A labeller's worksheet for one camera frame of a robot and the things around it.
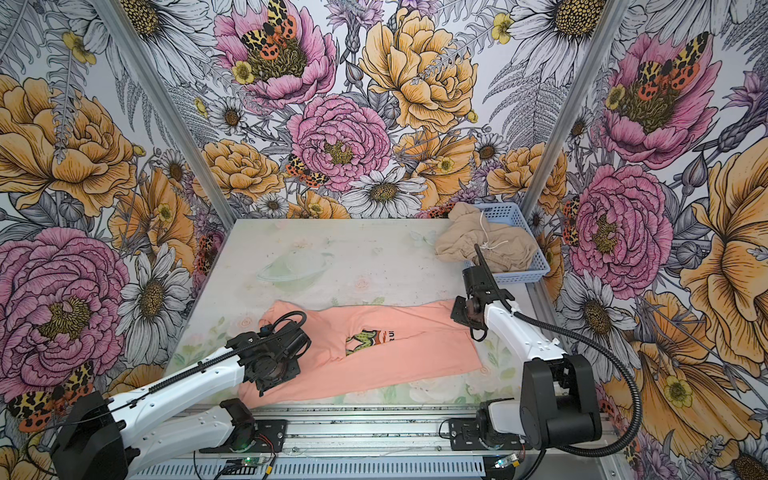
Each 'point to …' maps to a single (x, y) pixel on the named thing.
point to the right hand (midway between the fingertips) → (461, 324)
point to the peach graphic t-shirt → (356, 347)
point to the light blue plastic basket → (510, 214)
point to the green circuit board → (253, 461)
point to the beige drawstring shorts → (504, 249)
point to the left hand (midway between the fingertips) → (284, 381)
